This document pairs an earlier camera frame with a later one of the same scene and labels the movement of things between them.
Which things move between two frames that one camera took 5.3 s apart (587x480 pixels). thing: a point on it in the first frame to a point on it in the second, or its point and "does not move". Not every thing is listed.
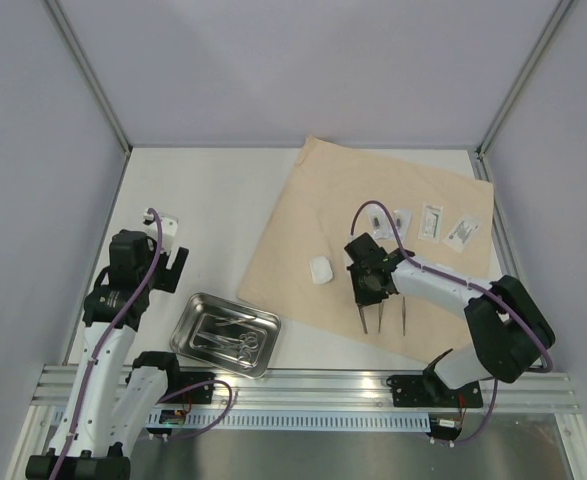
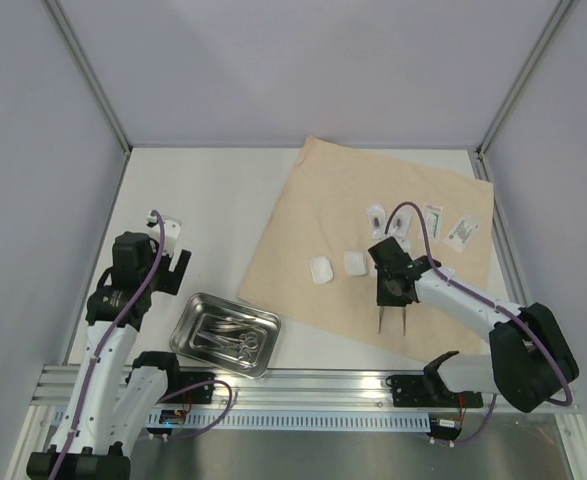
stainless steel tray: x=225 y=334 does not move
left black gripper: x=166 y=279 does not move
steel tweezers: x=381 y=306 does not move
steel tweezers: x=360 y=307 to x=230 y=326
